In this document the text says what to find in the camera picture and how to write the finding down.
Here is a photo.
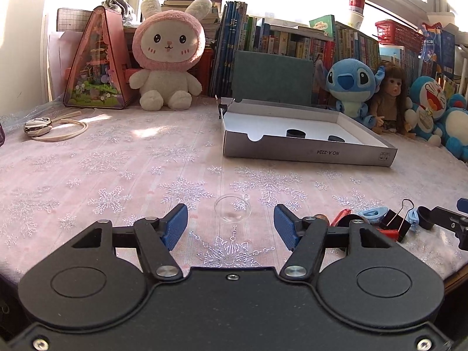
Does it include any silver round object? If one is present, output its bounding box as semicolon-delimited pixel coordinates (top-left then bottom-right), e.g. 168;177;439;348
24;116;53;135

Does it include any pink snowflake tablecloth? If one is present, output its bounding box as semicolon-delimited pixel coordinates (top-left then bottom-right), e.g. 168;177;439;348
0;95;468;289

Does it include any row of upright books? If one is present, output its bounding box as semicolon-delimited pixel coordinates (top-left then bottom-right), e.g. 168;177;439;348
210;1;468;107

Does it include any blue paper bag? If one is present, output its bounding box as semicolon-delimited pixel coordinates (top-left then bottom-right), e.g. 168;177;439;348
419;22;457;77

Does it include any red plastic basket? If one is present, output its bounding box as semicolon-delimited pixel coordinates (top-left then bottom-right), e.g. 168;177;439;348
375;20;436;54

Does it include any red and white cup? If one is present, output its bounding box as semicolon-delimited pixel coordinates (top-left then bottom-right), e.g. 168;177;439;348
347;0;365;30

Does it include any shallow white cardboard box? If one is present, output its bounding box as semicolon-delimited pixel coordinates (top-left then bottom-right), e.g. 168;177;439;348
218;97;398;168

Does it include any brown haired doll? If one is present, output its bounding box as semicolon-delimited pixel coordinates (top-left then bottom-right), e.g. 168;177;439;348
367;62;417;137

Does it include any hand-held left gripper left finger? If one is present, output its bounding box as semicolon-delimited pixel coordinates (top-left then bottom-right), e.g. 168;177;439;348
71;204;189;281

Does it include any grid board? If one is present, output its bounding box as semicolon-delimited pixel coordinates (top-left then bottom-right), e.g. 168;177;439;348
56;8;94;32

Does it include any cream cord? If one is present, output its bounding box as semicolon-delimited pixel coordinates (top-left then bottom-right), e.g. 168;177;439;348
33;110;89;142

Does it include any pink triangular house toy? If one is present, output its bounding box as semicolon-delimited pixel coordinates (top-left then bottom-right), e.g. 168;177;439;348
63;6;137;109

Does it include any grey cloth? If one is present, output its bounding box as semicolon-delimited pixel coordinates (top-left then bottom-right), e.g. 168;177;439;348
102;0;141;26

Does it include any blue alien plush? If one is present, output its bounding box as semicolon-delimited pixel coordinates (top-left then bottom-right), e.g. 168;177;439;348
326;58;386;128

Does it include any red plastic clip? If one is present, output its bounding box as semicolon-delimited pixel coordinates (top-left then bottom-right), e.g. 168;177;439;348
330;208;352;227
373;228;399;241

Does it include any black binder clip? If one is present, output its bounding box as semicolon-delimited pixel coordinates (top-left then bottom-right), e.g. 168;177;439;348
378;198;414;242

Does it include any pink bunny plush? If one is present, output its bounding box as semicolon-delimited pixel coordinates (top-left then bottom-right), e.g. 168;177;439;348
129;0;213;111

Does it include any green book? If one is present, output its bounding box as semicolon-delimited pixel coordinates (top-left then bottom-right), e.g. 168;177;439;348
309;15;337;39

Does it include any clear round lid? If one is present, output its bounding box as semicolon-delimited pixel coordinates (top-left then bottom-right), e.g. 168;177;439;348
214;194;251;223

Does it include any teal board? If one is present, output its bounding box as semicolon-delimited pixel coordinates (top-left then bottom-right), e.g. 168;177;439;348
232;50;314;106

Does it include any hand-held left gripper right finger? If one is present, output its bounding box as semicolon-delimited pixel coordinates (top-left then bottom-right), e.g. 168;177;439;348
273;204;393;281

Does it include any light blue plastic clip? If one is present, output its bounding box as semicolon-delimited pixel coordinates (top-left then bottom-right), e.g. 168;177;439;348
407;208;421;232
357;207;389;224

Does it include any blue robot cat plush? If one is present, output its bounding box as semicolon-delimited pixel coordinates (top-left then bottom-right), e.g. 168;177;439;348
404;76;449;147
441;93;468;162

